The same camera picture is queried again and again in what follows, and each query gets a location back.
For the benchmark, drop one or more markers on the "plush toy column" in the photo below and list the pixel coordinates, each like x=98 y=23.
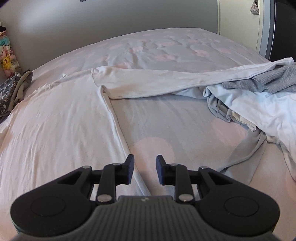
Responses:
x=9 y=62

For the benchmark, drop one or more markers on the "light blue garment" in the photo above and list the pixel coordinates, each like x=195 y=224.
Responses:
x=215 y=136

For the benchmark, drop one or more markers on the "cream long sleeve shirt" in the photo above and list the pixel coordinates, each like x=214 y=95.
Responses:
x=69 y=120

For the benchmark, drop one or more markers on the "cream door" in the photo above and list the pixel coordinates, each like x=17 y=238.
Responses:
x=235 y=22

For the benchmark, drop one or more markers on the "polka dot bed sheet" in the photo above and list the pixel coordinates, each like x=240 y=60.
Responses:
x=173 y=129

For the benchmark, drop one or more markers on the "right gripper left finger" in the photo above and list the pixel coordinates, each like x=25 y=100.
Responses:
x=66 y=203

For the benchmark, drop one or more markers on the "beige folded garment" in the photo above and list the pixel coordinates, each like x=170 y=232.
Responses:
x=22 y=84

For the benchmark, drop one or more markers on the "white garment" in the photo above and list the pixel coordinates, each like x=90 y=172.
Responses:
x=274 y=114

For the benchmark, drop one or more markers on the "dark floral folded garment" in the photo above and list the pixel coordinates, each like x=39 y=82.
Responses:
x=8 y=93

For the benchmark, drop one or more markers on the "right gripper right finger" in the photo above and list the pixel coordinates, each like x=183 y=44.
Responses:
x=225 y=204

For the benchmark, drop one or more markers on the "small hanging fabric pouch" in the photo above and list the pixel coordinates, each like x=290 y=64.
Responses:
x=254 y=10

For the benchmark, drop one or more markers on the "grey door frame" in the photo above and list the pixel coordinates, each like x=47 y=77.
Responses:
x=267 y=19

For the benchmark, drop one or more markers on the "grey knit garment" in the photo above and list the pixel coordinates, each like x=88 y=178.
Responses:
x=280 y=79

